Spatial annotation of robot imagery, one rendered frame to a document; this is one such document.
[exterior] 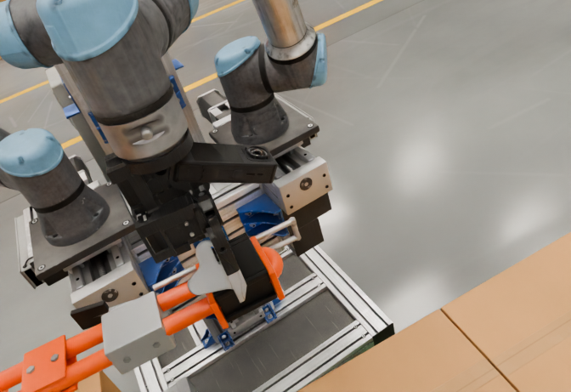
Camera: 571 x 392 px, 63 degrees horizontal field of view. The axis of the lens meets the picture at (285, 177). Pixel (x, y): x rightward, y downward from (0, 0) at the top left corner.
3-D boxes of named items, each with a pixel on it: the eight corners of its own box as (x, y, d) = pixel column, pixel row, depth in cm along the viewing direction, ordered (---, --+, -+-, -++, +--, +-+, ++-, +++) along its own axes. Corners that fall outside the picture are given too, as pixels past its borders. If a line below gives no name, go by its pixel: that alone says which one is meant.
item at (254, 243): (223, 330, 56) (209, 305, 53) (207, 289, 61) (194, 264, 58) (285, 298, 57) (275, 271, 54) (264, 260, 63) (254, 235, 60)
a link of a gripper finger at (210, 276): (204, 318, 54) (172, 249, 51) (251, 295, 55) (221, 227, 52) (206, 331, 51) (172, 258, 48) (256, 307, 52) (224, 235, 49)
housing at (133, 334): (121, 378, 54) (104, 357, 52) (115, 334, 60) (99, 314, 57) (178, 349, 55) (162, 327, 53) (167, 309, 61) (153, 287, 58)
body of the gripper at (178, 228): (149, 228, 55) (102, 144, 48) (217, 198, 56) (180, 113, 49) (159, 269, 49) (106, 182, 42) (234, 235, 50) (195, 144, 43)
